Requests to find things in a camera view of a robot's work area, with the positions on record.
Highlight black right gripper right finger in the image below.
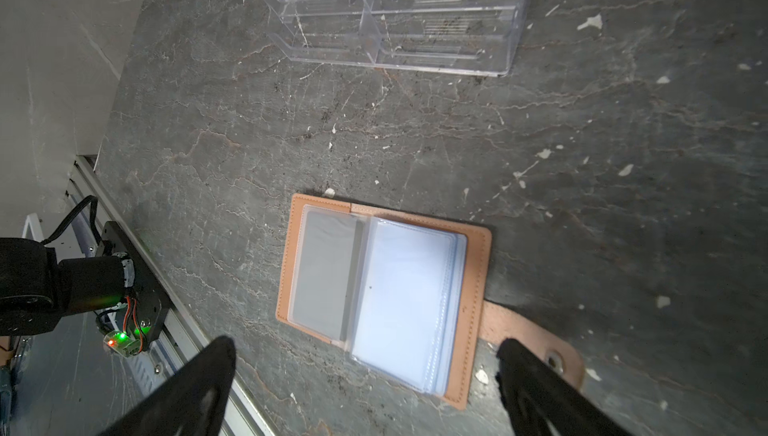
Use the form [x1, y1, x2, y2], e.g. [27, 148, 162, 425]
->
[496, 339, 629, 436]

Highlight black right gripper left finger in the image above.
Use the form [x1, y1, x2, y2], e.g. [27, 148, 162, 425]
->
[102, 336, 236, 436]

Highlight clear plastic card sleeves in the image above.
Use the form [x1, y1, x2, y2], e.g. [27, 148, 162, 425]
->
[286, 205, 468, 396]

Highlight clear acrylic tiered holder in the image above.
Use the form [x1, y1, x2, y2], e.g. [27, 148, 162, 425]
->
[264, 0, 530, 76]

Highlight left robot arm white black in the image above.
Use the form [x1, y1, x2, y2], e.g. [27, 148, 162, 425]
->
[1, 237, 135, 336]

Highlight small green-lit circuit board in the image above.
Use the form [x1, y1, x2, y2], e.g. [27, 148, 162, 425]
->
[103, 331, 143, 358]

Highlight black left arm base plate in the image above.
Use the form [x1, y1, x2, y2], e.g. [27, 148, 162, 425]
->
[96, 221, 171, 355]

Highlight aluminium rail front frame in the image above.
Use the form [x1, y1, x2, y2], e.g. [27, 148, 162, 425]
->
[59, 153, 277, 436]

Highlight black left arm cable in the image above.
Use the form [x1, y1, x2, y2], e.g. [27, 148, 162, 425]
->
[38, 194, 102, 246]

